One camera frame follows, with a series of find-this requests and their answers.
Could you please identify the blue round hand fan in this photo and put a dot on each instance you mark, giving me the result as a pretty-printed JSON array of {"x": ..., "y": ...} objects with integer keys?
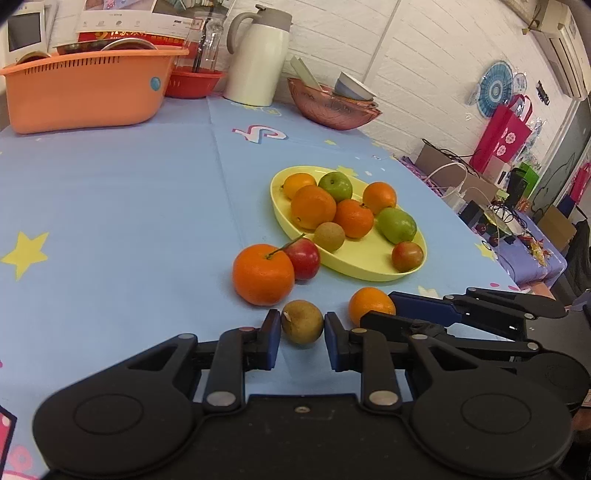
[{"x": 495, "y": 87}]

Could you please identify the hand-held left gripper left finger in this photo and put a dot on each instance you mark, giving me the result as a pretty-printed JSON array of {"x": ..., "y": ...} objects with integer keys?
[{"x": 272, "y": 339}]

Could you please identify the red-green apple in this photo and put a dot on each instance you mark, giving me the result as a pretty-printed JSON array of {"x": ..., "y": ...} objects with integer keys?
[{"x": 407, "y": 256}]

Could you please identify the brown ceramic bowl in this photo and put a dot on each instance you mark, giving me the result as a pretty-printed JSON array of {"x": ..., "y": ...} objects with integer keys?
[{"x": 32, "y": 56}]

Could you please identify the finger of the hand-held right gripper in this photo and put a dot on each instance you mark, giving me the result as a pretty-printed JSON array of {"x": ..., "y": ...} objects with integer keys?
[
  {"x": 420, "y": 305},
  {"x": 485, "y": 344}
]

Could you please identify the orange plastic basket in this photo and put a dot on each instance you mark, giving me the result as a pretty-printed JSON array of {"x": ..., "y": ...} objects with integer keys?
[{"x": 87, "y": 92}]

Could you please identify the stacked ceramic bowls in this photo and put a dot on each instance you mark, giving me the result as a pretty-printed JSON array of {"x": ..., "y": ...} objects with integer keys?
[{"x": 353, "y": 87}]

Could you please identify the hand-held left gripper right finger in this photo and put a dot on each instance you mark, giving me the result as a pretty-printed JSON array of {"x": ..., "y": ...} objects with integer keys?
[{"x": 333, "y": 341}]

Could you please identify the large green mango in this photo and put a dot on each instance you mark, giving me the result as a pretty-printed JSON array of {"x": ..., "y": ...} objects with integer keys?
[{"x": 397, "y": 225}]

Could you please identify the white thermos jug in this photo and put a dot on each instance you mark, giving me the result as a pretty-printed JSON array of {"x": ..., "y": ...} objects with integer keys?
[{"x": 251, "y": 64}]

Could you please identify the yellow-orange citrus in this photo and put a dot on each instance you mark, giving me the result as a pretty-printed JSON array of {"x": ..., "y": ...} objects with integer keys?
[{"x": 298, "y": 183}]

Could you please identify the medium orange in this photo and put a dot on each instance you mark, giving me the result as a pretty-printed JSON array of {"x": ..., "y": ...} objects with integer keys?
[{"x": 379, "y": 197}]

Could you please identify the red apple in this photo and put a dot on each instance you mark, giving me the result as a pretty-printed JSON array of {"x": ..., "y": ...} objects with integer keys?
[{"x": 304, "y": 258}]

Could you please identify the orange with stem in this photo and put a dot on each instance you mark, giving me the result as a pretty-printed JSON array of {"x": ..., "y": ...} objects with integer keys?
[{"x": 263, "y": 274}]

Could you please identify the white appliance with screen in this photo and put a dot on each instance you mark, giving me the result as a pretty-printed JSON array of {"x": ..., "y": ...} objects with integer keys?
[{"x": 25, "y": 30}]

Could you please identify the large orange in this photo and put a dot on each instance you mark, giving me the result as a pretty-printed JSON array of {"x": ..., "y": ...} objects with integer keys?
[
  {"x": 314, "y": 206},
  {"x": 353, "y": 218}
]

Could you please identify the small orange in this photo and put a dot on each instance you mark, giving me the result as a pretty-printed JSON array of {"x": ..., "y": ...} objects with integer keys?
[{"x": 369, "y": 302}]

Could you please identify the clear drinking glasses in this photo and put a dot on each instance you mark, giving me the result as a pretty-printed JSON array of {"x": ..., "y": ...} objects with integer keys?
[{"x": 205, "y": 44}]

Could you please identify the green gift bag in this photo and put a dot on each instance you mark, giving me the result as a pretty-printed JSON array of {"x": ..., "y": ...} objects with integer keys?
[{"x": 528, "y": 175}]

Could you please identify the white air conditioner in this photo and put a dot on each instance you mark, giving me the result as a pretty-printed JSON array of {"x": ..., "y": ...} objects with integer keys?
[{"x": 561, "y": 50}]

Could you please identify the blue printed tablecloth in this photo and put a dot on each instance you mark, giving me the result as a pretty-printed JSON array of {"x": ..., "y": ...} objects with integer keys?
[{"x": 115, "y": 194}]

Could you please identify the yellow plastic plate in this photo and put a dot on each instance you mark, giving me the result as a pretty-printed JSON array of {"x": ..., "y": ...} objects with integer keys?
[{"x": 369, "y": 263}]

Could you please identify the white charger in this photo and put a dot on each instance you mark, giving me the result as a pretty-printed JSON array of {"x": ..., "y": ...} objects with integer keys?
[{"x": 455, "y": 201}]

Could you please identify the cardboard box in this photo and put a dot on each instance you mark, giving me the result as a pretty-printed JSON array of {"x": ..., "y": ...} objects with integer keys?
[{"x": 438, "y": 159}]

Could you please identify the red plastic basket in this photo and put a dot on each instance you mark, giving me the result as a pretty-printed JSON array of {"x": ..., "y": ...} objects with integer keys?
[{"x": 191, "y": 85}]

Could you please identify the brown glass bowl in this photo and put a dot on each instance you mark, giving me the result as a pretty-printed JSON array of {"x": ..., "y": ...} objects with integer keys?
[{"x": 330, "y": 110}]

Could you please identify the steel bowl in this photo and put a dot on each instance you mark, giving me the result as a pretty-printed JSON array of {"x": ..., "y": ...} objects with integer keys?
[{"x": 127, "y": 44}]

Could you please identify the black speaker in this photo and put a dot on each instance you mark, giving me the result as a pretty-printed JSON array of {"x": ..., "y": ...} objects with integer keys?
[{"x": 472, "y": 213}]

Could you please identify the round green apple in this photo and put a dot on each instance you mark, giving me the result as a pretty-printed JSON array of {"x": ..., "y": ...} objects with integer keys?
[{"x": 335, "y": 185}]

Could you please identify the red gift bag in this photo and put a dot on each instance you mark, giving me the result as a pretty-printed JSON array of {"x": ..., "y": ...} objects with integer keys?
[{"x": 505, "y": 134}]

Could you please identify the brown kiwi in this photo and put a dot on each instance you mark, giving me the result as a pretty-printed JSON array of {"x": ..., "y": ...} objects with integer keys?
[
  {"x": 329, "y": 236},
  {"x": 302, "y": 321}
]

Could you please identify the wall calendar poster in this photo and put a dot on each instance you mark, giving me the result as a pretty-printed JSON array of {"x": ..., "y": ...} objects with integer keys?
[{"x": 138, "y": 18}]

